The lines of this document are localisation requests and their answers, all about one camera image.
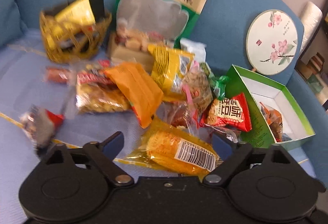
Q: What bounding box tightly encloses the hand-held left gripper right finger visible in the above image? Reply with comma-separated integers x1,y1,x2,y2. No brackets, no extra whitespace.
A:
202,132,299,186

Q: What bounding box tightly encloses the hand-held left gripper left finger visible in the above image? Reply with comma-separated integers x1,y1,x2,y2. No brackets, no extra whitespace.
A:
38,132,135,187

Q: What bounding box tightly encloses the green cardboard box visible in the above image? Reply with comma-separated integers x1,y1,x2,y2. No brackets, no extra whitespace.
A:
225,64,315,151

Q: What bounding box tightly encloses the vacuum-packed corn cob packet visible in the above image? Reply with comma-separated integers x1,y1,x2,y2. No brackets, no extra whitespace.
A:
125,121,223,178

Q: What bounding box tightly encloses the pink-edged clear nut bag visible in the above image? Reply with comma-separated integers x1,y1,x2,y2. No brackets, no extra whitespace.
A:
179,61,213,114

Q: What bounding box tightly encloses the dark brown clear snack packet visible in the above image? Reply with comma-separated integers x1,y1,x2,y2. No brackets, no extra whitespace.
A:
210,128,243,144

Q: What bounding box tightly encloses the clear red-label yellow snack bag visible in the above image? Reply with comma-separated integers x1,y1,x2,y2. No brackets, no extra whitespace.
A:
75,60,131,114

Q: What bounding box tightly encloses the dark red clear snack packet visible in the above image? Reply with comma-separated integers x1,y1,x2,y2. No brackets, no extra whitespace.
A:
164,102,200,135

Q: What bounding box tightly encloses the small green snack packet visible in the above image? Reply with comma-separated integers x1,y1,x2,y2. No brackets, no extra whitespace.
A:
200,62,231,101

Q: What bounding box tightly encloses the orange brown clear snack packet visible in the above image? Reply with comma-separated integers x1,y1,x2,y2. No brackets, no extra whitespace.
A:
259,101,284,142

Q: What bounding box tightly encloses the small red silver snack packet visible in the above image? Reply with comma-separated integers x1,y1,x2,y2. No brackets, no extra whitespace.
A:
19,104,64,149

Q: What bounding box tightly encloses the yellow snack packet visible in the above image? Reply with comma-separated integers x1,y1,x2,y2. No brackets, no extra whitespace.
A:
147,44,195,101

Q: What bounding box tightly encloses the red sausage stick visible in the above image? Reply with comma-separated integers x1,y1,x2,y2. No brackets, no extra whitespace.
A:
46,66,75,83

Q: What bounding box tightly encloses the golden wicker basket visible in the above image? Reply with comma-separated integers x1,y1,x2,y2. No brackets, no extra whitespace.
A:
39,0,113,63

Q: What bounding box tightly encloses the round floral hand fan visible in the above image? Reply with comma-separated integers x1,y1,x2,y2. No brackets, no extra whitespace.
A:
245,9,299,76

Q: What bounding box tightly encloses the shelf with books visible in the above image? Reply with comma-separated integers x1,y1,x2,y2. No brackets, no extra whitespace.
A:
295,45,328,112

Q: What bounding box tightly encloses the light blue blanket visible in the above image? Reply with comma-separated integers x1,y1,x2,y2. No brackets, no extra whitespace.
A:
0,29,318,189

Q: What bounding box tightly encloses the blue sofa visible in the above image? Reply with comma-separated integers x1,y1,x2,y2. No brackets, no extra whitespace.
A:
0,0,328,189

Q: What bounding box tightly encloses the black and gold box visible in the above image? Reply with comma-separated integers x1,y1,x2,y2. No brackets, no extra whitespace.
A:
51,0,105,28

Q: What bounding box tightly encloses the blue cushion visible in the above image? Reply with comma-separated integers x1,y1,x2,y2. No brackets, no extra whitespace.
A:
0,0,28,50

